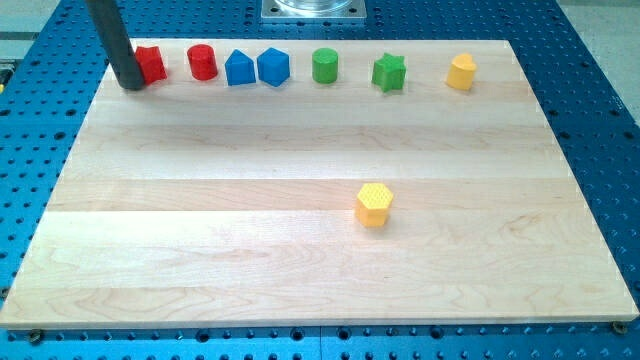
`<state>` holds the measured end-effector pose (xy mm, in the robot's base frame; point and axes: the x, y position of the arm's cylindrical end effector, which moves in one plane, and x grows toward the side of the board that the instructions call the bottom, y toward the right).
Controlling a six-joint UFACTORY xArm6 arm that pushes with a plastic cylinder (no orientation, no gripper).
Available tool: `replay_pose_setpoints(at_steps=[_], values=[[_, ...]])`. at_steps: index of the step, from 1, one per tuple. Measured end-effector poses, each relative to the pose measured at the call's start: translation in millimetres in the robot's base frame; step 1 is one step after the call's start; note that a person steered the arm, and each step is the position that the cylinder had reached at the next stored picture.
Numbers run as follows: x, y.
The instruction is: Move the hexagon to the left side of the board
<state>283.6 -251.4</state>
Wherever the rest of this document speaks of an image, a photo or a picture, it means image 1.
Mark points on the blue pentagon house block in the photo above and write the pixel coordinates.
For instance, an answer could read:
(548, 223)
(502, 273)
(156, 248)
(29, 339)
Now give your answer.
(239, 69)

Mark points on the yellow hexagon block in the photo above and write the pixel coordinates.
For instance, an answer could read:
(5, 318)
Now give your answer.
(373, 203)

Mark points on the board corner bolt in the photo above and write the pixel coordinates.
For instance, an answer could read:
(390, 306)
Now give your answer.
(35, 336)
(619, 328)

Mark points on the green cylinder block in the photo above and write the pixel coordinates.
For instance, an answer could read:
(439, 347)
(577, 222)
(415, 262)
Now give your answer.
(325, 64)

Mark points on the blue cube block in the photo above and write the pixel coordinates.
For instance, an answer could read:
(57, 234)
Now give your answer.
(273, 67)

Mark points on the left board corner bolt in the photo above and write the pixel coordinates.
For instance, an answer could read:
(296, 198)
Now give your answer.
(35, 336)

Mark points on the right board corner bolt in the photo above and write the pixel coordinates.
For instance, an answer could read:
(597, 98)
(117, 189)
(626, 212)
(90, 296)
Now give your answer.
(619, 328)

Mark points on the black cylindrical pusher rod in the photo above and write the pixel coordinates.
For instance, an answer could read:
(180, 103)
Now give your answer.
(112, 32)

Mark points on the red cylinder block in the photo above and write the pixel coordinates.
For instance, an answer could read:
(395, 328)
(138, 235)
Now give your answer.
(202, 62)

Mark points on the red star block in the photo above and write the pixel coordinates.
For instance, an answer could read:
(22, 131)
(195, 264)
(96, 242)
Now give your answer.
(151, 64)

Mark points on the light wooden board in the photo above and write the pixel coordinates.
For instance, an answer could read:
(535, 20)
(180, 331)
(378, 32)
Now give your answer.
(199, 204)

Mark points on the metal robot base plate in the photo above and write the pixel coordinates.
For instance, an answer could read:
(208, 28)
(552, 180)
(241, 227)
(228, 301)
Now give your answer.
(289, 10)

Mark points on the green star block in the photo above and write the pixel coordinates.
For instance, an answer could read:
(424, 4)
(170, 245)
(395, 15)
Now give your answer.
(389, 72)

